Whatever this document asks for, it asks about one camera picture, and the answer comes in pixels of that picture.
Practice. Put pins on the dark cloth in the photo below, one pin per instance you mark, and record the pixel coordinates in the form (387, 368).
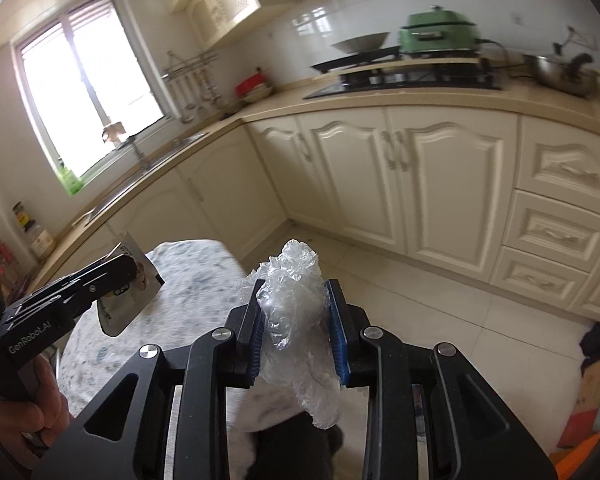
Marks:
(290, 450)

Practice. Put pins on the small brown object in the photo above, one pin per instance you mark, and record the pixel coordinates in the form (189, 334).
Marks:
(114, 134)

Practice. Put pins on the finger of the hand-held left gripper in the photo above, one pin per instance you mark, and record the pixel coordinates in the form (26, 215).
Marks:
(105, 277)

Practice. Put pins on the cream cabinet drawer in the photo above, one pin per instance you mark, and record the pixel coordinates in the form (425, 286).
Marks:
(535, 277)
(570, 165)
(555, 232)

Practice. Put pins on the cream sink cabinet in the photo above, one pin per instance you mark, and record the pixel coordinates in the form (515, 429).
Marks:
(215, 195)

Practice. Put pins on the cream wall cabinet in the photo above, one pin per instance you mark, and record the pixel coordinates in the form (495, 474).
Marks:
(215, 5)

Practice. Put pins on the steel sink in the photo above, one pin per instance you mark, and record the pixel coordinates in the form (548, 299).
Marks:
(145, 170)

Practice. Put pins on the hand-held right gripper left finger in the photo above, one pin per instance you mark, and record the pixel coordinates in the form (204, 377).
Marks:
(252, 360)

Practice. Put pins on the orange box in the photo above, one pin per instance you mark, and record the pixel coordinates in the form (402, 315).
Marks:
(577, 442)

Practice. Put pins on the green electric pot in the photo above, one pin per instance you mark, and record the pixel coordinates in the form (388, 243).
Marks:
(440, 32)

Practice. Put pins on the person's left hand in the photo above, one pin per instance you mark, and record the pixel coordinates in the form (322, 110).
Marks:
(25, 420)

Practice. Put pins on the cream cabinet door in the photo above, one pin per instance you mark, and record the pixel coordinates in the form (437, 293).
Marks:
(280, 165)
(350, 180)
(455, 190)

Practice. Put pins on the metal wall utensil rack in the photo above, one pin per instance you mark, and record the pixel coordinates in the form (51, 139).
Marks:
(192, 82)

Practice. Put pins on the black ladle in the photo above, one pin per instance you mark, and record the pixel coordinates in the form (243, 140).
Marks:
(577, 60)

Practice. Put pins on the red container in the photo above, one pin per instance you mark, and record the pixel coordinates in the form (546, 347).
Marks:
(252, 87)

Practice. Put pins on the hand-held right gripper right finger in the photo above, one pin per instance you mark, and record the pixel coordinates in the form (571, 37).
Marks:
(337, 340)

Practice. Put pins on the cardboard box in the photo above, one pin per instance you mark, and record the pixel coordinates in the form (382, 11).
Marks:
(595, 385)

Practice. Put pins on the green bottle on windowsill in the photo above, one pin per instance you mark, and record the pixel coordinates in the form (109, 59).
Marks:
(70, 180)

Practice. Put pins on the black cloth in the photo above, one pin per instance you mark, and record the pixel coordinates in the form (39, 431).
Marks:
(597, 347)

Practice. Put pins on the window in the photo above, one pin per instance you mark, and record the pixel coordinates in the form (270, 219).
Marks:
(95, 90)

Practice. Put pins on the black gas stove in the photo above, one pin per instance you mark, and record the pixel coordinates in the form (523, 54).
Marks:
(415, 80)

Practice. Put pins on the clear plastic wrap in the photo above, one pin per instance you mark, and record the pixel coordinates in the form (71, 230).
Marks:
(295, 310)

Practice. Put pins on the clear jar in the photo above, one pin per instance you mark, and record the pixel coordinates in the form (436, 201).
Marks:
(42, 242)

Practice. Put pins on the steel bowl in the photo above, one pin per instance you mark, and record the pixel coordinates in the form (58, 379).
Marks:
(560, 80)

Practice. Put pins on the metal wok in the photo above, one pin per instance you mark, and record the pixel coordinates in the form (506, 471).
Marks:
(360, 42)

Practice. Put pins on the silver foil packet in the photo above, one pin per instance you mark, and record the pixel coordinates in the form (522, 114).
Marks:
(130, 300)

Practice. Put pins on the blue printed tablecloth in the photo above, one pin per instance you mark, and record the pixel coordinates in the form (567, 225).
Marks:
(190, 290)

